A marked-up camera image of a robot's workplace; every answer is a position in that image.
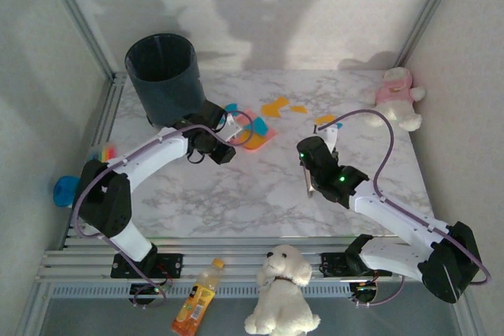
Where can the pink dustpan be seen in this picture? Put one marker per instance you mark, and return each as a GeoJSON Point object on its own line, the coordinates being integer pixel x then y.
{"type": "Point", "coordinates": [271, 131]}

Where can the large orange paper scrap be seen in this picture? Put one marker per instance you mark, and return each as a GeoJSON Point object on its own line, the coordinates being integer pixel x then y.
{"type": "Point", "coordinates": [271, 109]}

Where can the large blue paper scrap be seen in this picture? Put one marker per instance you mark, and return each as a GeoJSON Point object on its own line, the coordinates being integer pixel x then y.
{"type": "Point", "coordinates": [230, 107]}

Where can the small orange paper scrap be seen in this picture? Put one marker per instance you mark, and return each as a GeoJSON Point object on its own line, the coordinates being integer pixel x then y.
{"type": "Point", "coordinates": [298, 109]}

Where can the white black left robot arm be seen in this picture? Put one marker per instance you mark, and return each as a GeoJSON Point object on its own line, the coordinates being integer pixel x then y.
{"type": "Point", "coordinates": [153, 159]}

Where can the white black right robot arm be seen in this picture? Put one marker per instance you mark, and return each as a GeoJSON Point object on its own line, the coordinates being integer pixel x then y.
{"type": "Point", "coordinates": [393, 218]}

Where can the dark blue-grey waste bin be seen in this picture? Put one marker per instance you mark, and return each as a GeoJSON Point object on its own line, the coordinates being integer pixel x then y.
{"type": "Point", "coordinates": [165, 84]}

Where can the white plush in pink dress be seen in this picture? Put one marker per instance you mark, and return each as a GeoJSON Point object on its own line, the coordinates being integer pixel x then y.
{"type": "Point", "coordinates": [393, 92]}

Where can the black controller board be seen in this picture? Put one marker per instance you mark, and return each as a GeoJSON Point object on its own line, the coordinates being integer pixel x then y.
{"type": "Point", "coordinates": [362, 293]}
{"type": "Point", "coordinates": [138, 293]}

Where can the white plush dog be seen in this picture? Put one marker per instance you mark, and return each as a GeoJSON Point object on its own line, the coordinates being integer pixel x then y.
{"type": "Point", "coordinates": [281, 296]}

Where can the blue-capped white container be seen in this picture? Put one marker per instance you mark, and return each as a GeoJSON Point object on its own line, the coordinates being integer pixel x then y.
{"type": "Point", "coordinates": [63, 190]}

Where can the orange juice bottle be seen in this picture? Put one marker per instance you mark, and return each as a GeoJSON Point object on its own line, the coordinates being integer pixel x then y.
{"type": "Point", "coordinates": [197, 300]}

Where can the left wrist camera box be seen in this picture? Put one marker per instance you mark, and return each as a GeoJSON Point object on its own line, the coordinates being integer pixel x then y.
{"type": "Point", "coordinates": [233, 128]}

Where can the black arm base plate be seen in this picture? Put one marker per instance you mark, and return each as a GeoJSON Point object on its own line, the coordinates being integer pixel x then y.
{"type": "Point", "coordinates": [332, 265]}
{"type": "Point", "coordinates": [173, 265]}

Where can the aluminium frame base rails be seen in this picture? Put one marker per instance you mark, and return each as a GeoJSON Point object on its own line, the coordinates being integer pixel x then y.
{"type": "Point", "coordinates": [244, 261]}

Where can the aluminium frame post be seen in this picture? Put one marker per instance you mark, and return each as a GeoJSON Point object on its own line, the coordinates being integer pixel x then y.
{"type": "Point", "coordinates": [429, 9]}
{"type": "Point", "coordinates": [78, 21]}

